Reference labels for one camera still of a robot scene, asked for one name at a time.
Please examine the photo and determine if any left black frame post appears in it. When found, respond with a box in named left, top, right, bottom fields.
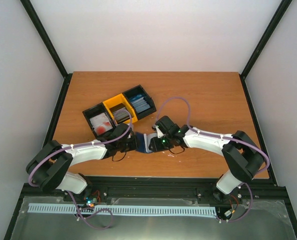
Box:
left=19, top=0, right=73, bottom=81

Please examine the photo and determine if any blue card stack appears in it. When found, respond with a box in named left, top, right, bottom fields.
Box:
left=129, top=94, right=151, bottom=113

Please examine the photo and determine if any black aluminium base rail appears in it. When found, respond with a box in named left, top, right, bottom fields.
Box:
left=23, top=174, right=288, bottom=201

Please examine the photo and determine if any dark card stack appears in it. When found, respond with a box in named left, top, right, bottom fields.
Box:
left=112, top=107, right=132, bottom=124

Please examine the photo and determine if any right black frame post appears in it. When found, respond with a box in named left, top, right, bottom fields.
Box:
left=240, top=0, right=294, bottom=80

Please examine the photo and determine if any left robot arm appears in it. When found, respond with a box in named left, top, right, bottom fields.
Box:
left=25, top=123, right=141, bottom=202

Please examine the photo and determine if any black bin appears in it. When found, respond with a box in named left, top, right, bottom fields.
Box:
left=122, top=85, right=156, bottom=120
left=82, top=103, right=116, bottom=139

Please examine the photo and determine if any left black bin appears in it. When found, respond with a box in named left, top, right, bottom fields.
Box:
left=82, top=103, right=116, bottom=139

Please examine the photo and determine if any blue leather card holder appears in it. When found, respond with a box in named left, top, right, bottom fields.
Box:
left=135, top=132, right=158, bottom=154

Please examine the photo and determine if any yellow middle bin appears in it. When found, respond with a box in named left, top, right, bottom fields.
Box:
left=102, top=93, right=138, bottom=126

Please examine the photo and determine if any black frame post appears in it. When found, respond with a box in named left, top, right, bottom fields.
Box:
left=19, top=0, right=73, bottom=81
left=240, top=0, right=294, bottom=80

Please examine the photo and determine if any light blue cable duct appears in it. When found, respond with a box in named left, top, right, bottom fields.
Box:
left=27, top=203, right=217, bottom=218

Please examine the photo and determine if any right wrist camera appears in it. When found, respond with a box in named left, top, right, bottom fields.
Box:
left=152, top=124, right=164, bottom=139

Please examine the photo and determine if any white red card stack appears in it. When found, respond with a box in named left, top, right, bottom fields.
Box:
left=90, top=112, right=113, bottom=136

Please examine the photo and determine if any right black bin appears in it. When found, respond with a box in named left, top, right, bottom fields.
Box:
left=122, top=85, right=156, bottom=120

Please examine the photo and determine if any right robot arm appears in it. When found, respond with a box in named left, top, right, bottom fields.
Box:
left=144, top=116, right=268, bottom=195

